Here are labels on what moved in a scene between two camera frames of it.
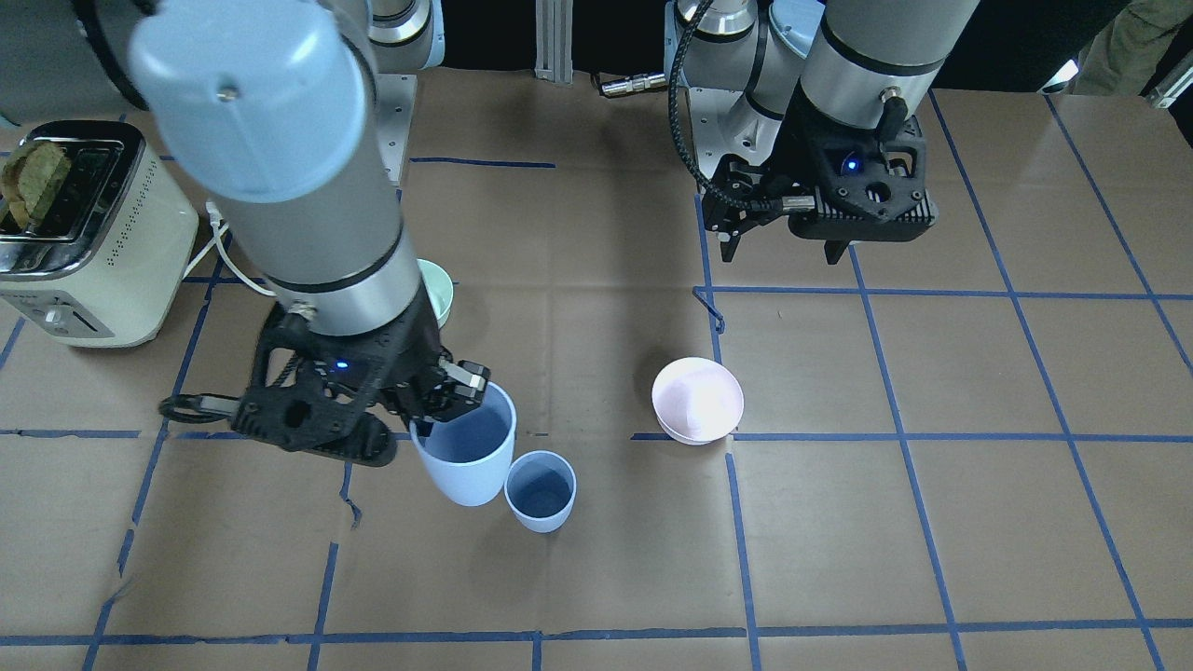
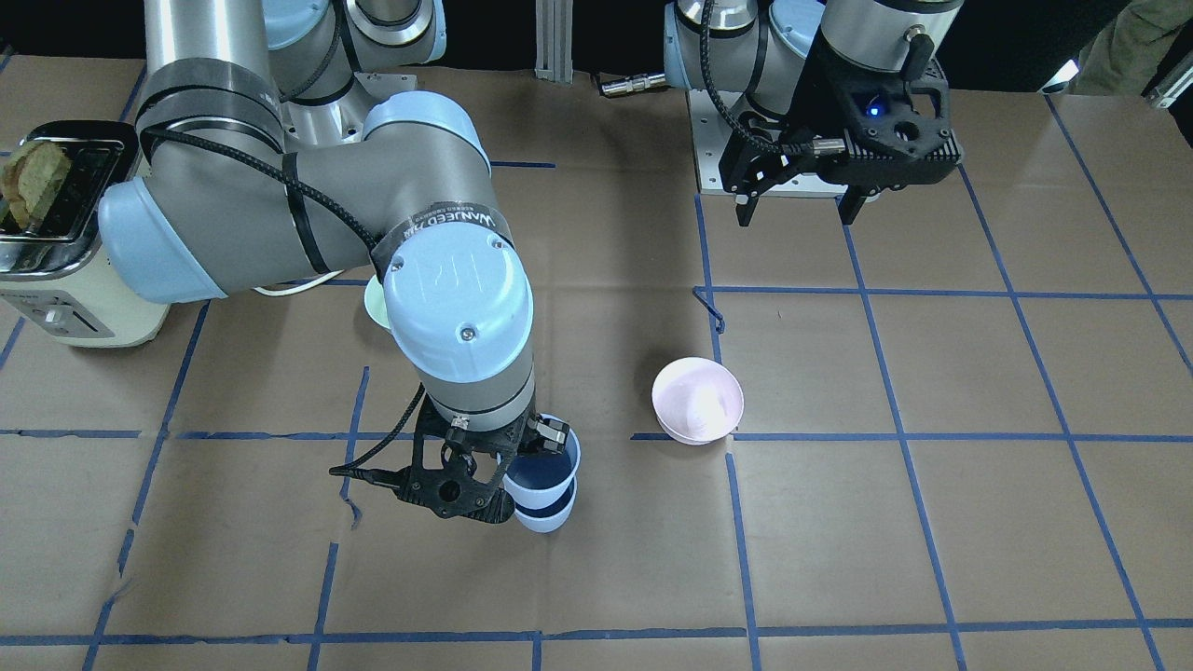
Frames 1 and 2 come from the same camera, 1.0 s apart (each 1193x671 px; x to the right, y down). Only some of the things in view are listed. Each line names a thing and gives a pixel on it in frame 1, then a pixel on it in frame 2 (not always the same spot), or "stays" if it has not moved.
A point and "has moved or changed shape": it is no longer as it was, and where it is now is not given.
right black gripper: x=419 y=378 -> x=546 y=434
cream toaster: x=102 y=263 stays
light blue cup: x=467 y=458 has moved or changed shape
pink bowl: x=696 y=401 stays
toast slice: x=32 y=179 stays
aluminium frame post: x=554 y=28 stays
